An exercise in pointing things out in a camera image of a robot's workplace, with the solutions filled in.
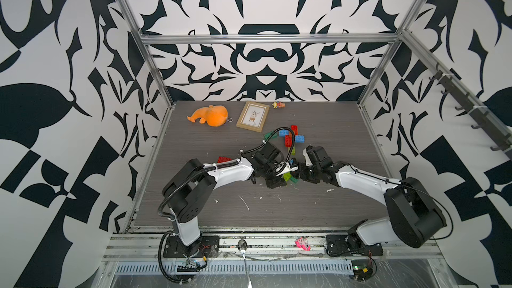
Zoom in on orange plush toy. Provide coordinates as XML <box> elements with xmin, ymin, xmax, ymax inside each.
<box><xmin>187</xmin><ymin>105</ymin><xmax>229</xmax><ymax>127</ymax></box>

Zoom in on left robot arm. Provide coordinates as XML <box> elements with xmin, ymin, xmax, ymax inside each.
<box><xmin>157</xmin><ymin>127</ymin><xmax>297</xmax><ymax>249</ymax></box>

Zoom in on dark green lego brick centre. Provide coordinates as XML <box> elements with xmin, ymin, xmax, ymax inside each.
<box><xmin>263</xmin><ymin>132</ymin><xmax>279</xmax><ymax>141</ymax></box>

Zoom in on wall hook rack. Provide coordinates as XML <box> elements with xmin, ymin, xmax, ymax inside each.
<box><xmin>429</xmin><ymin>62</ymin><xmax>511</xmax><ymax>159</ymax></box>

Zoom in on wooden picture frame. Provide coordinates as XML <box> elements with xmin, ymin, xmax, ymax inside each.
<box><xmin>236</xmin><ymin>101</ymin><xmax>270</xmax><ymax>133</ymax></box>

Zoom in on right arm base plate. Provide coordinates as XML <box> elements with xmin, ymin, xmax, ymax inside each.
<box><xmin>326</xmin><ymin>234</ymin><xmax>383</xmax><ymax>257</ymax></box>

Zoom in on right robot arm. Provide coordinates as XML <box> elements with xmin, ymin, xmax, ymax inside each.
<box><xmin>299</xmin><ymin>146</ymin><xmax>453</xmax><ymax>251</ymax></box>

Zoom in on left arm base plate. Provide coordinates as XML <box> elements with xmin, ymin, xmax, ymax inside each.
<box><xmin>163</xmin><ymin>235</ymin><xmax>220</xmax><ymax>258</ymax></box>

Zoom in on metal spoon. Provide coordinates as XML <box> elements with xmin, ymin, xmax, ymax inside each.
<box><xmin>237</xmin><ymin>239</ymin><xmax>253</xmax><ymax>288</ymax></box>

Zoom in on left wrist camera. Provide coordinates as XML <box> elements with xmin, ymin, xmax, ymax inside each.
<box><xmin>275</xmin><ymin>158</ymin><xmax>299</xmax><ymax>175</ymax></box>

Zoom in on pink toy on rail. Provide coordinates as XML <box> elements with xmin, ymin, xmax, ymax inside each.
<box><xmin>295</xmin><ymin>237</ymin><xmax>311</xmax><ymax>251</ymax></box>

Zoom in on small toy figure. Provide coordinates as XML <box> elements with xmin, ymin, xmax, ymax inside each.
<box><xmin>273</xmin><ymin>102</ymin><xmax>285</xmax><ymax>109</ymax></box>

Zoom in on blue lego brick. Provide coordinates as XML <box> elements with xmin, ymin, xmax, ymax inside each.
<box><xmin>279</xmin><ymin>129</ymin><xmax>289</xmax><ymax>137</ymax></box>
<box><xmin>295</xmin><ymin>135</ymin><xmax>305</xmax><ymax>143</ymax></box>

